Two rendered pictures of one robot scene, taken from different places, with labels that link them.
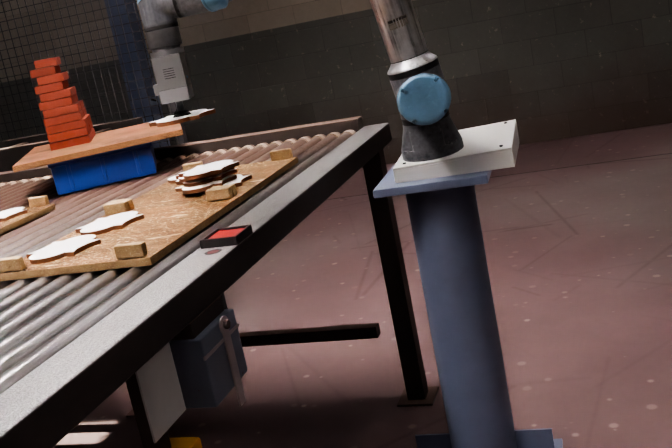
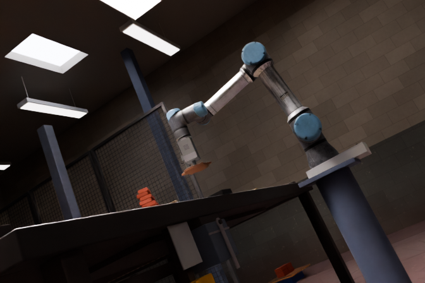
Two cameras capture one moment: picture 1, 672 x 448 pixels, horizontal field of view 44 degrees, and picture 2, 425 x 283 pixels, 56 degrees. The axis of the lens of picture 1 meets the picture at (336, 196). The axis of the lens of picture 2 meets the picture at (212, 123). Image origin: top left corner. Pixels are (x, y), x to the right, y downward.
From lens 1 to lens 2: 0.56 m
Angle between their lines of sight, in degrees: 29
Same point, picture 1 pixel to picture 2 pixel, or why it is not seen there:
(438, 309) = (355, 245)
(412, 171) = (315, 170)
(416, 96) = (303, 124)
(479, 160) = (348, 153)
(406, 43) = (291, 103)
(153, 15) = (175, 124)
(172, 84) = (188, 151)
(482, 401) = not seen: outside the picture
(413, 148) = (313, 160)
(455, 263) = (355, 214)
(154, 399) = (181, 246)
